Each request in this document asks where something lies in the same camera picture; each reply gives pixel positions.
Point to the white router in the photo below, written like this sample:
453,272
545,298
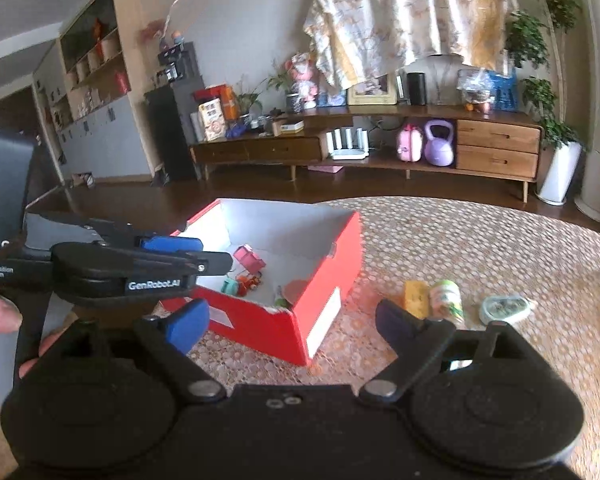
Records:
348,145

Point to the white bottle with green cap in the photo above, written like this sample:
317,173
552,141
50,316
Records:
447,301

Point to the yellow picture frame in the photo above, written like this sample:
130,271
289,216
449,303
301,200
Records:
372,92

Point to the purple kettlebell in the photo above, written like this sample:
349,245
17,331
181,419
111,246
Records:
439,144

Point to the flat pink box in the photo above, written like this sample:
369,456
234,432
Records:
326,169

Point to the small yellow box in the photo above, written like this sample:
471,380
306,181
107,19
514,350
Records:
416,299

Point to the printed cloth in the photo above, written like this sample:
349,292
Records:
405,15

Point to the beige snack box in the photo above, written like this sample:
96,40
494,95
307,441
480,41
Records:
212,121

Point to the wooden media cabinet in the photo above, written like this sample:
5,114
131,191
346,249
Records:
495,147

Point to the vase with pink flowers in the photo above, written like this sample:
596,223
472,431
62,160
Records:
155,30

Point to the small teal ball toy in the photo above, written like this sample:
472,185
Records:
229,286

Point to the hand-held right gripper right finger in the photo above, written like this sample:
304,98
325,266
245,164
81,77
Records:
395,320

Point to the person's left hand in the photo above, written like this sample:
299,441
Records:
0,315

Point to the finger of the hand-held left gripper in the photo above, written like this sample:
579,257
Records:
170,243
105,275

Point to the red cardboard box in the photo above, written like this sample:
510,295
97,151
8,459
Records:
325,280

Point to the orange box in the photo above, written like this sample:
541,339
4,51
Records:
229,101

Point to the black coffee machine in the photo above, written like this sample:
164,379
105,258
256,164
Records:
174,62

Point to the pink doll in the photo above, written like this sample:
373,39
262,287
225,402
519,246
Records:
302,80

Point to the small cardboard box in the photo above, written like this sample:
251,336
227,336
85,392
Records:
288,127

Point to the black cabinet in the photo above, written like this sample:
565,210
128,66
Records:
172,130

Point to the pink small box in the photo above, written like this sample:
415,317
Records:
249,259

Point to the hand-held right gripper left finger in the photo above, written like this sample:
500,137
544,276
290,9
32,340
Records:
187,322

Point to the tall potted plant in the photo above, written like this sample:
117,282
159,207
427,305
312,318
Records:
540,35

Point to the pink toy suitcase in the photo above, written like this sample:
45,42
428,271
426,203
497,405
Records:
409,144

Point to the teal oval case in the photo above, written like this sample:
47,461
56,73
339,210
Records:
505,309

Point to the black speaker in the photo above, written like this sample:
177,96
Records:
416,88

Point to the small potted plant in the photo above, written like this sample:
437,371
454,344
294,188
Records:
286,92

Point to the clear plastic bag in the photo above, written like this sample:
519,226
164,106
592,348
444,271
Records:
475,90

